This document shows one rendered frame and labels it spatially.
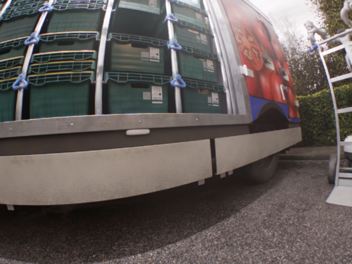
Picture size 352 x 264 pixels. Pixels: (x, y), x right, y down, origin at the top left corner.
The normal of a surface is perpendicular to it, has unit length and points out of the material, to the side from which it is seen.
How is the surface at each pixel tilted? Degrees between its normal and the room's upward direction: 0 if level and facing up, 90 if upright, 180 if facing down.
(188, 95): 95
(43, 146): 90
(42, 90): 95
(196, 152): 90
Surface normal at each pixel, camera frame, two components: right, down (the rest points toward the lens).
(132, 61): 0.48, -0.07
